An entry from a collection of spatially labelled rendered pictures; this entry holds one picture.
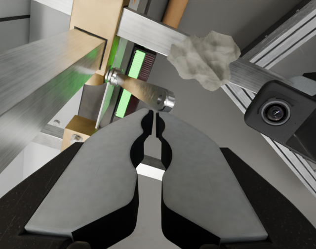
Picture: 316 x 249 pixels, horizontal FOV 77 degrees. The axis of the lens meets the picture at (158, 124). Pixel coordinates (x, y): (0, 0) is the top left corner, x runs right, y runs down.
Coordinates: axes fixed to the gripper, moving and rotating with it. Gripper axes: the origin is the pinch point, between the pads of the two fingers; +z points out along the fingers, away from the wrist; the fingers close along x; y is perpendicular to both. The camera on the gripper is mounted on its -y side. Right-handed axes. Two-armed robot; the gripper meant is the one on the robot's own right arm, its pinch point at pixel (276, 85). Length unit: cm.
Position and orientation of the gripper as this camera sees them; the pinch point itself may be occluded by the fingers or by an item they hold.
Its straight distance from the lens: 35.2
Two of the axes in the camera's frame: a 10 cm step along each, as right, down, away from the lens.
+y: 9.3, 3.3, 1.6
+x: 3.7, -7.8, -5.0
